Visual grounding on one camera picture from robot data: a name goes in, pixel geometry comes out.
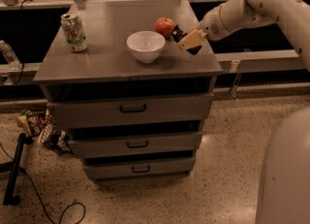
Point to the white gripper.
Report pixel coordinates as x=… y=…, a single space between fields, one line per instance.
x=210 y=25

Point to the dark chocolate rxbar wrapper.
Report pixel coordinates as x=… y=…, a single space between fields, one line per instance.
x=178 y=34

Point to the white bowl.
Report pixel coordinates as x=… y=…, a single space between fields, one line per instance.
x=146 y=46

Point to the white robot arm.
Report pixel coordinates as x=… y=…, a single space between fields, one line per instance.
x=284 y=189

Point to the red apple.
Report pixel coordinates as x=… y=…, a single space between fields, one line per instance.
x=164 y=26

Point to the top grey drawer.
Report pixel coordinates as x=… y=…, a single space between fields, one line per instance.
x=126 y=111

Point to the grey drawer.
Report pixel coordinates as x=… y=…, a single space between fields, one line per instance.
x=126 y=111
x=141 y=168
x=132 y=145

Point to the middle grey drawer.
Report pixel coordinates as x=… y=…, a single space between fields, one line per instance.
x=132 y=145

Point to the grey drawer cabinet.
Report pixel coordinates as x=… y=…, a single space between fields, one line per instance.
x=107 y=70

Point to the green white soda can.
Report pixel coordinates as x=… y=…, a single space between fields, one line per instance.
x=74 y=32

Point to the bottom grey drawer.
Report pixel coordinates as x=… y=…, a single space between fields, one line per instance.
x=141 y=168

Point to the checkered snack bag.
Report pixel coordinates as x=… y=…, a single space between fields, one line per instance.
x=53 y=139

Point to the brown snack bag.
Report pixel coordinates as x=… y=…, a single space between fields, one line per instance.
x=32 y=123

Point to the clear plastic water bottle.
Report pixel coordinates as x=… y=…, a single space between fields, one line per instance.
x=10 y=56

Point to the black stand leg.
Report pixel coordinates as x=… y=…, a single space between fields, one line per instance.
x=13 y=167

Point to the grey metal rail frame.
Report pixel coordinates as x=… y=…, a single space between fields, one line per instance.
x=31 y=26

